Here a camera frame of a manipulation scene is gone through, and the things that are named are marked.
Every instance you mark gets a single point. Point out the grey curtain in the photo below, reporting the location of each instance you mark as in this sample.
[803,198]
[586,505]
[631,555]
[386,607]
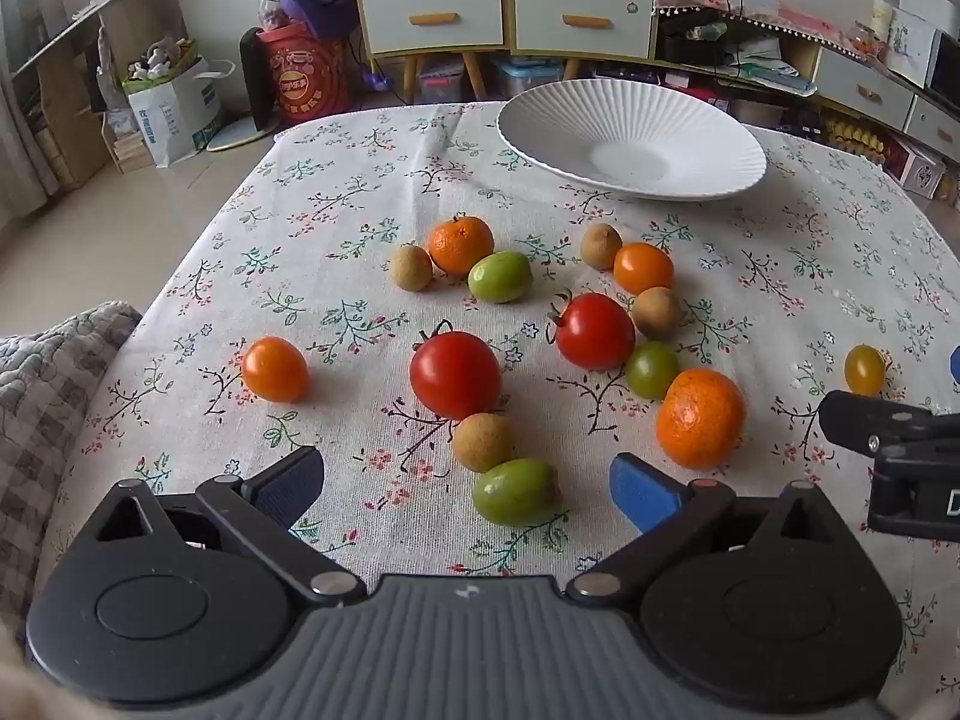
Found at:
[19,90]

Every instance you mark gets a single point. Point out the black flat board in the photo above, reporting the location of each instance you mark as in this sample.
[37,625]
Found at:
[251,82]

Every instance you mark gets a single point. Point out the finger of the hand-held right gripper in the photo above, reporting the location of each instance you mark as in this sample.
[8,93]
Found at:
[862,418]
[956,365]

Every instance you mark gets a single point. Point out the floral tablecloth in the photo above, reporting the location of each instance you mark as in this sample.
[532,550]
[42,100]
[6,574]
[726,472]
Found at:
[337,202]

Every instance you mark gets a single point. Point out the green jujube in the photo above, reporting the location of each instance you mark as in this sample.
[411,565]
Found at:
[500,277]
[516,491]
[652,370]

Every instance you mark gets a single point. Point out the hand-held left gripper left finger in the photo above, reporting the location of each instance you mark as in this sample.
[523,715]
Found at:
[289,484]

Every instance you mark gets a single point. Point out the red tomato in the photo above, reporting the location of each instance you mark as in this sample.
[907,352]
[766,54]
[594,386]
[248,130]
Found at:
[455,375]
[594,330]

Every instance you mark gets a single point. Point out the white green plastic bag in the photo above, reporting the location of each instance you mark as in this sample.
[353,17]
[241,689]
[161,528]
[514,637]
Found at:
[757,64]

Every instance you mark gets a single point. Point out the clear storage box blue lid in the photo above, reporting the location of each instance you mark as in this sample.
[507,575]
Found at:
[517,79]

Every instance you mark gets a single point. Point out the white cabinet drawer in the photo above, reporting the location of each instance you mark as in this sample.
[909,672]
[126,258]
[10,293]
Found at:
[465,15]
[540,22]

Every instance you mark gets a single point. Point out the yellow cherry tomato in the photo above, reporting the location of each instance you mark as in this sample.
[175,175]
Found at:
[864,370]

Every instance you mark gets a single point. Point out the long wooden sideboard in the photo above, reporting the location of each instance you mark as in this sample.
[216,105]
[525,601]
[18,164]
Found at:
[806,60]

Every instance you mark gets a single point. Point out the orange cherry tomato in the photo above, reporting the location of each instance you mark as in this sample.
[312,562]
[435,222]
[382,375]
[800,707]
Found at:
[643,268]
[274,369]

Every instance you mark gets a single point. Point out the white ribbed plate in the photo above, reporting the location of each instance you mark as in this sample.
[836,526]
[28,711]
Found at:
[675,127]

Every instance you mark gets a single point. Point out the white sideboard drawer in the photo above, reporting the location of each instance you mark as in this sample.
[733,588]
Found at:
[937,124]
[840,79]

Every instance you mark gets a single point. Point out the low wooden cabinet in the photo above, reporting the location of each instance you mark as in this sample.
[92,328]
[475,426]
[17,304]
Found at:
[655,22]

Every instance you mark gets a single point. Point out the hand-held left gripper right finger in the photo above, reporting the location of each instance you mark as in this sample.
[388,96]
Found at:
[645,495]

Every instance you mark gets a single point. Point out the round white floor scale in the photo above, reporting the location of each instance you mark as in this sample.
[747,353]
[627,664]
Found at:
[232,141]

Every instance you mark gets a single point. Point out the small mandarin orange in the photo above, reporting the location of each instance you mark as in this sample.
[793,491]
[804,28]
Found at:
[460,244]

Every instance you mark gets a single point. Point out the tall wooden cabinet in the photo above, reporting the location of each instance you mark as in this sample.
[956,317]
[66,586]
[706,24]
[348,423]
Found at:
[409,75]

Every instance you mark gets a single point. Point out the large mandarin orange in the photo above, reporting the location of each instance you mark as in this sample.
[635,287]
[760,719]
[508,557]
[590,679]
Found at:
[701,418]

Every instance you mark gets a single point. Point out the red printed bucket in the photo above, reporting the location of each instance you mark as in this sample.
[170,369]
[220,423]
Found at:
[307,82]

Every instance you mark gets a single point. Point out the white patterned box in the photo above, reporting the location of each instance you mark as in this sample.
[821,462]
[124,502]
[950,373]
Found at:
[919,169]

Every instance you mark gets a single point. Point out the white paper bag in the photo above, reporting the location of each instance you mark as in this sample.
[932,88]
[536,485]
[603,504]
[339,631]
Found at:
[172,120]

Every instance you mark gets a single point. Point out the brown longan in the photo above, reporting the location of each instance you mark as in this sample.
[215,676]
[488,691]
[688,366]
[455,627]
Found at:
[484,442]
[410,268]
[601,246]
[656,312]

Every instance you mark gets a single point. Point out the grey quilted blanket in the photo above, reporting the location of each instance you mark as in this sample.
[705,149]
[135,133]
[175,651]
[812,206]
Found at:
[45,405]

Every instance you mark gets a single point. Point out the stack of yellow trays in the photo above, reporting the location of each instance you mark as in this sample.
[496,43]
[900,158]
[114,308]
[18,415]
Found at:
[855,139]

